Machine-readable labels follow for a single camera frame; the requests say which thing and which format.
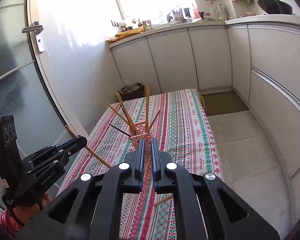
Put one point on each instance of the black trash bin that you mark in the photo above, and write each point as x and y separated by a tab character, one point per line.
132	91

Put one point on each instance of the white kitchen cabinets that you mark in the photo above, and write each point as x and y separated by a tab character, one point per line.
258	58

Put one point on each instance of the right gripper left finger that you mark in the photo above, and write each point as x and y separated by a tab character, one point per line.
90	208

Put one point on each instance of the black frying pan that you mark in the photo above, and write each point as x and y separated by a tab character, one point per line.
275	7

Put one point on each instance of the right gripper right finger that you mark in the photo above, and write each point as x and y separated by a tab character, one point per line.
204	206

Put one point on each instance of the black chopstick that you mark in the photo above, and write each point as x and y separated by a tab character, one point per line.
128	135

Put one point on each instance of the brown floor mat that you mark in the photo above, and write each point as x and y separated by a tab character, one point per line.
223	103

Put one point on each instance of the patterned tablecloth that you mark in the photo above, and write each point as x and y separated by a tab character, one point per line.
181	129

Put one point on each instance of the pink perforated basket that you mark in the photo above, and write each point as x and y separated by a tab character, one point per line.
145	136

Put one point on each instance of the white electric kettle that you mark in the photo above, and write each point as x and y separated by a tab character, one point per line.
221	14

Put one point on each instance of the person left hand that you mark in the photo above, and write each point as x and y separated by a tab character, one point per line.
26	213

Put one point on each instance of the glass door with handle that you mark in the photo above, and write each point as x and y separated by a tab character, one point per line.
23	93

